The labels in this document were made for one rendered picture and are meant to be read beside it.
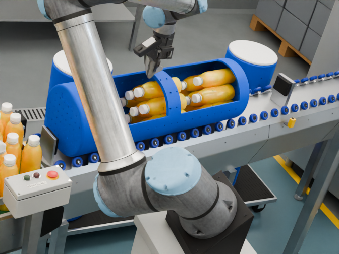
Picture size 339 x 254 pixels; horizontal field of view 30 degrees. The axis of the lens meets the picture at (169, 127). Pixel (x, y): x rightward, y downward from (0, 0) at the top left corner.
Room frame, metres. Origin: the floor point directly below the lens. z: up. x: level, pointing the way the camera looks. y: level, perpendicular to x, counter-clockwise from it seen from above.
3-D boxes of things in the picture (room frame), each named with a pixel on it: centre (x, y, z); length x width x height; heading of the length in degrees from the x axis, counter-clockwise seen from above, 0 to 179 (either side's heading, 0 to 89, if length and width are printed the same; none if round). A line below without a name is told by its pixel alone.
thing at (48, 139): (1.98, 0.43, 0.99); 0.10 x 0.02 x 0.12; 45
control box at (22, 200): (1.63, 0.37, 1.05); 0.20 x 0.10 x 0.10; 135
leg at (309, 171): (3.47, -0.95, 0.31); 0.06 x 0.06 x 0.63; 45
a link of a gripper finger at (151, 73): (2.28, 0.11, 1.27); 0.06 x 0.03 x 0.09; 135
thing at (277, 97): (2.92, -0.51, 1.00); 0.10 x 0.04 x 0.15; 45
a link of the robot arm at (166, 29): (2.29, 0.12, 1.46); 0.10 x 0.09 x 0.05; 45
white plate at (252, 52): (3.25, -0.34, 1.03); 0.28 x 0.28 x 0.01
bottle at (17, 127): (1.94, 0.56, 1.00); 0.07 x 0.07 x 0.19
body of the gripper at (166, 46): (2.30, 0.12, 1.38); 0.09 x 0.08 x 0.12; 135
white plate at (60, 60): (2.62, 0.47, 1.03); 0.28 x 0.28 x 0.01
